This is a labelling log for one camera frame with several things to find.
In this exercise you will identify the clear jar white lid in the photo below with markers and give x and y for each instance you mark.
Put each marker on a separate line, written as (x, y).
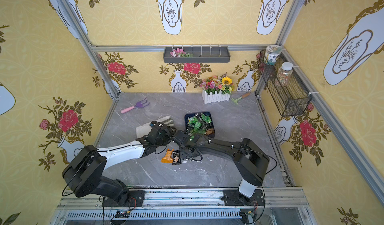
(284, 73)

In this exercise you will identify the dark blue storage box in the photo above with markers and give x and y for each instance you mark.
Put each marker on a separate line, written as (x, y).
(200, 123)

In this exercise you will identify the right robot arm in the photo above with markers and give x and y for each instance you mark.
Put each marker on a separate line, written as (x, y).
(251, 162)

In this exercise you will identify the pink purple toy rake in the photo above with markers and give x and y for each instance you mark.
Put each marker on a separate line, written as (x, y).
(140, 104)

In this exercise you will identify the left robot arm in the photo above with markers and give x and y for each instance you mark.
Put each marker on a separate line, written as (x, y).
(84, 174)

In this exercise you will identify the small circuit board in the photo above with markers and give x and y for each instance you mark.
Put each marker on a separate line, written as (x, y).
(122, 214)

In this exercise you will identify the black cookie packet with picture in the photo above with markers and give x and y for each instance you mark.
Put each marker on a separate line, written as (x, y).
(176, 158)

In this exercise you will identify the patterned jar white lid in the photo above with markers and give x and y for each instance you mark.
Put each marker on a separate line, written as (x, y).
(272, 54)

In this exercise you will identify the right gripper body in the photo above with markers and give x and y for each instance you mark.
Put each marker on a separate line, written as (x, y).
(182, 138)

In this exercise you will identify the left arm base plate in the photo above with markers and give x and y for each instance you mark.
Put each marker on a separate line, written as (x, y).
(135, 198)

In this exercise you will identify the flowers in white fence planter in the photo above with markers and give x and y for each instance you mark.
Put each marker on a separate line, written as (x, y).
(216, 89)

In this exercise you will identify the white green garden glove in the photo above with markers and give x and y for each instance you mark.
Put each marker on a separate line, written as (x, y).
(145, 129)

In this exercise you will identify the green toy shovel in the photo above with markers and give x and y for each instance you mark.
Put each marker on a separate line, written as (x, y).
(236, 101)

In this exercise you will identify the orange cookie packet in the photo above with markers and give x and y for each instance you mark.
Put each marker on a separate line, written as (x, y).
(167, 159)

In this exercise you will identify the black wire mesh basket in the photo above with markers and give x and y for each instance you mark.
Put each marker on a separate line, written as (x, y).
(291, 99)

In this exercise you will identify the pink flowers on shelf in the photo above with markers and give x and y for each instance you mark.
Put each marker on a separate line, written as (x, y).
(179, 52)

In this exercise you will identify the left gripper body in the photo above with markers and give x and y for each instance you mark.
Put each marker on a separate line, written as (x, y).
(163, 129)

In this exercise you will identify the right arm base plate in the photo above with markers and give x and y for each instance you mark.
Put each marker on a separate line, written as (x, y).
(235, 198)

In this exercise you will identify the grey wall shelf tray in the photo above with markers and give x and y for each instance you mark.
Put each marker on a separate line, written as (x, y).
(200, 54)

